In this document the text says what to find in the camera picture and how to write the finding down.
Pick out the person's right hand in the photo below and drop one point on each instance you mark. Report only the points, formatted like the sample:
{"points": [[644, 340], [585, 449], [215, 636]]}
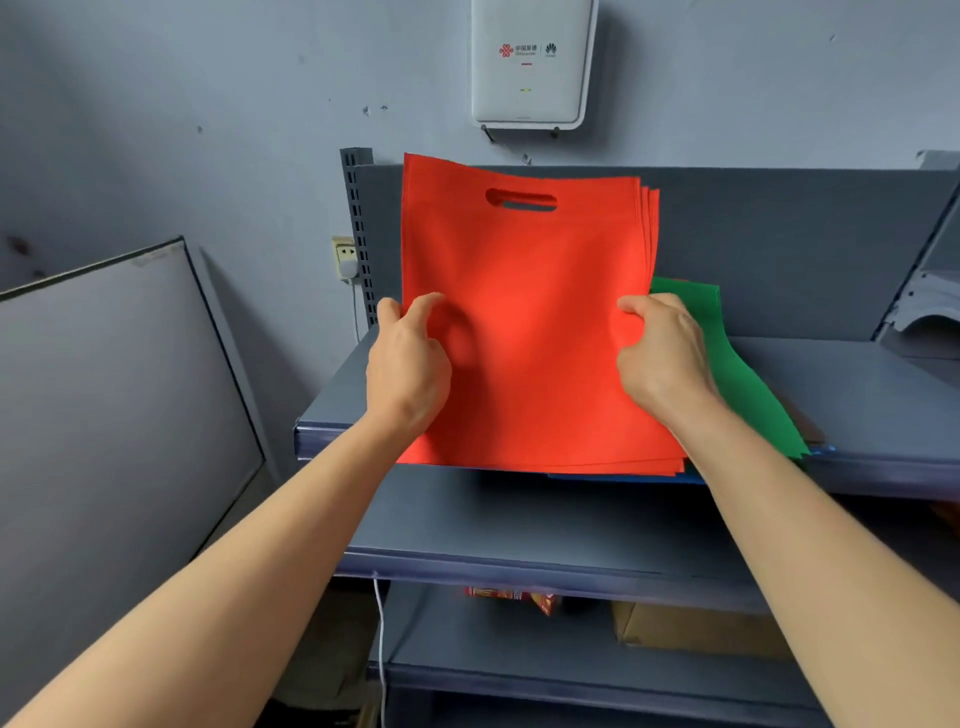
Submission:
{"points": [[667, 360]]}

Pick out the person's left hand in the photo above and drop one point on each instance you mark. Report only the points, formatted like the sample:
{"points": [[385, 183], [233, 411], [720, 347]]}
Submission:
{"points": [[405, 375]]}

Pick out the person's left thumb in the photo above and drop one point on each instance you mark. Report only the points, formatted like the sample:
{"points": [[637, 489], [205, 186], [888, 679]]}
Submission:
{"points": [[424, 309]]}

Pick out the person's right thumb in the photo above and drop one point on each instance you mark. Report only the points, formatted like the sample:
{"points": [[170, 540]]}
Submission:
{"points": [[636, 304]]}

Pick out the stack of red fabric bags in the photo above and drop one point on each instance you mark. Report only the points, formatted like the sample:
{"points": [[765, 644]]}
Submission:
{"points": [[525, 315]]}

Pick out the person's left forearm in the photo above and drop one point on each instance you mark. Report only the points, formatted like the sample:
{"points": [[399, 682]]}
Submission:
{"points": [[225, 600]]}

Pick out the person's right forearm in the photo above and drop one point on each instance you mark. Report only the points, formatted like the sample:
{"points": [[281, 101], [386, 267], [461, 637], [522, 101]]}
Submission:
{"points": [[810, 570]]}

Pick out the green fabric bag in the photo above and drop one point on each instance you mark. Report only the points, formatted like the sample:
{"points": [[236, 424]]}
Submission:
{"points": [[742, 382]]}

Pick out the blue fabric bag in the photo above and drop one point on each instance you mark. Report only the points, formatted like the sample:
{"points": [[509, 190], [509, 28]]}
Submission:
{"points": [[622, 478]]}

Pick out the grey metal shelf unit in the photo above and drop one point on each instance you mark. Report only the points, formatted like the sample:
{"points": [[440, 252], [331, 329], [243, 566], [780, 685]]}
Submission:
{"points": [[817, 247]]}

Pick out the red orange snack packet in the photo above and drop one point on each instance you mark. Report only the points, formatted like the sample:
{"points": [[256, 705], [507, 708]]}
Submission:
{"points": [[517, 598]]}

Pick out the brown cardboard box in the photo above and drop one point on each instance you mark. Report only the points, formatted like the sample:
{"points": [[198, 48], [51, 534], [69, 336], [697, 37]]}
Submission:
{"points": [[697, 630]]}

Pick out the wall socket with white plug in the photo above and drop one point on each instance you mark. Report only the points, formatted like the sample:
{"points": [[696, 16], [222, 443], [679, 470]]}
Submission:
{"points": [[346, 259]]}

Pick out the white wall-mounted router box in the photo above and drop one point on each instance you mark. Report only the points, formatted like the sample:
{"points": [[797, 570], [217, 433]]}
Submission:
{"points": [[532, 67]]}

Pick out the grey metal shelf bracket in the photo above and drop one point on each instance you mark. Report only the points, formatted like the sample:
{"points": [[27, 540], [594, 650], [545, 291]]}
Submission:
{"points": [[926, 300]]}

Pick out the grey board with dark frame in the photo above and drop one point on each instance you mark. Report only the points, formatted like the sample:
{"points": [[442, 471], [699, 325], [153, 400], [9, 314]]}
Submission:
{"points": [[112, 450]]}

